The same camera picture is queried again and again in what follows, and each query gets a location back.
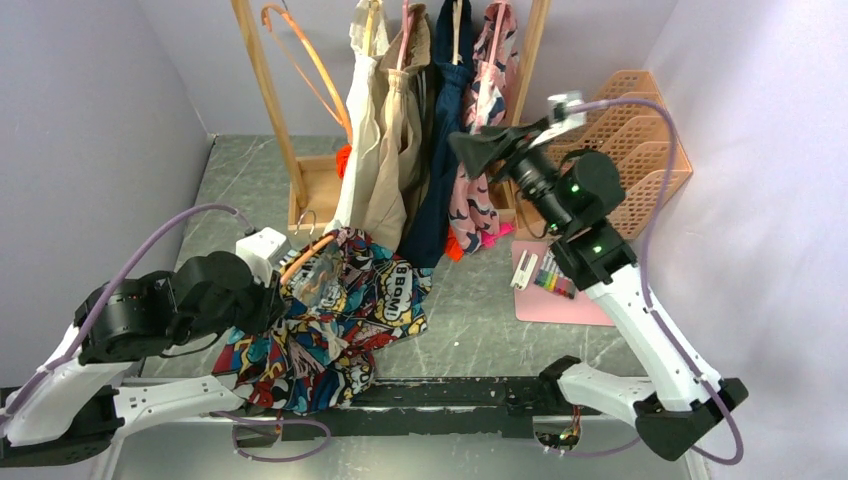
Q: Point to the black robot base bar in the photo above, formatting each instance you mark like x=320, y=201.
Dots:
x=510, y=406

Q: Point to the comic print shorts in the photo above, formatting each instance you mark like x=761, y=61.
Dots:
x=343, y=303

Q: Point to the white hanging garment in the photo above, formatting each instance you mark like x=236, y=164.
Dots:
x=369, y=42

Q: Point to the navy hanging garment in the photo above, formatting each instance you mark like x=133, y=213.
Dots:
x=424, y=245

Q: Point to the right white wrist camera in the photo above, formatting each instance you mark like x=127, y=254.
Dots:
x=561, y=118

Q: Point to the white marker pens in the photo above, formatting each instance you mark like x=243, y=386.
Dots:
x=523, y=272

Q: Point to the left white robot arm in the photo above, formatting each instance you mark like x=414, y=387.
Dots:
x=78, y=411

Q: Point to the orange plastic file organizer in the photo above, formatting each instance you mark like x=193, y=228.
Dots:
x=637, y=140

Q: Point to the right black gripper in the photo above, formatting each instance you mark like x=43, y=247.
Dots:
x=474, y=153

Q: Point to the beige hanging garment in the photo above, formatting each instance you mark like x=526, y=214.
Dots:
x=400, y=123

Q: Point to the pink clip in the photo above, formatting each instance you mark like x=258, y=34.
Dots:
x=489, y=240

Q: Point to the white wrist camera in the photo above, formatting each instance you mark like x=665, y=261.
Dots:
x=262, y=252
x=561, y=118

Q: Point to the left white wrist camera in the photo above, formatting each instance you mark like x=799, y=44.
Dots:
x=262, y=252

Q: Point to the orange cloth on table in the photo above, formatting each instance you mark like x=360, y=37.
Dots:
x=452, y=247

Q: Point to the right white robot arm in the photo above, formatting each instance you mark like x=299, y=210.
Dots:
x=681, y=398

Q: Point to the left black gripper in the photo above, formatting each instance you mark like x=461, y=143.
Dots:
x=271, y=306

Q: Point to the marker pen set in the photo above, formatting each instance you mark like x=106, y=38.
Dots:
x=553, y=281

